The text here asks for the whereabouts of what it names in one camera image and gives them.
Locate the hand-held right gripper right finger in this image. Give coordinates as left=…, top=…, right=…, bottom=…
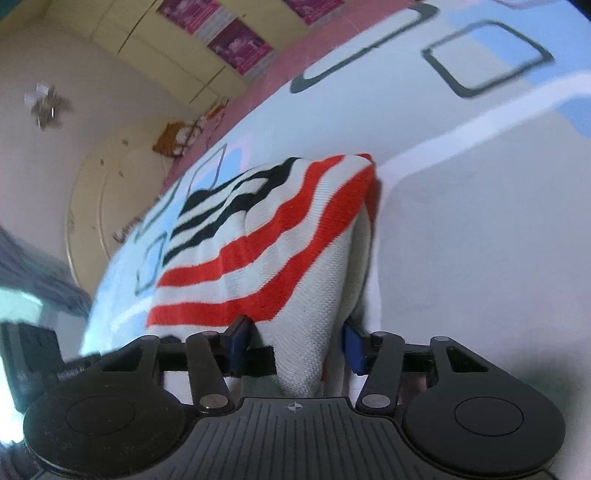
left=342, top=323, right=490, bottom=414

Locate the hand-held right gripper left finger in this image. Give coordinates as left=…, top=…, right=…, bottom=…
left=99, top=315, right=256, bottom=414

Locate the white red black striped sweater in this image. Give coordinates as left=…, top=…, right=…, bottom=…
left=148, top=154, right=380, bottom=398

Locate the grey blue cloth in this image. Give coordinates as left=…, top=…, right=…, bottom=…
left=0, top=225, right=93, bottom=320

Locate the red patterned pillow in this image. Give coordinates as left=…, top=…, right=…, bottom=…
left=112, top=216, right=149, bottom=244

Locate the printed blanket with rounded squares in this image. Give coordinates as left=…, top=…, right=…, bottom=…
left=78, top=0, right=591, bottom=416

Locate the cream curved headboard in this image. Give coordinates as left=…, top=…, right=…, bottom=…
left=65, top=115, right=227, bottom=287

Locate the orange patterned pillow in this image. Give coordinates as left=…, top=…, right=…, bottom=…
left=151, top=120, right=205, bottom=158

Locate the cream wardrobe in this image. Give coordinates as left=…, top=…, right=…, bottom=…
left=88, top=0, right=352, bottom=108

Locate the wall lamp with glass shades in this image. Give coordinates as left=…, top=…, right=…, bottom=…
left=24, top=82, right=75, bottom=133

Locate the purple wall poster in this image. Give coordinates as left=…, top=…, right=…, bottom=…
left=156, top=0, right=223, bottom=34
left=281, top=0, right=347, bottom=25
left=207, top=18, right=274, bottom=75

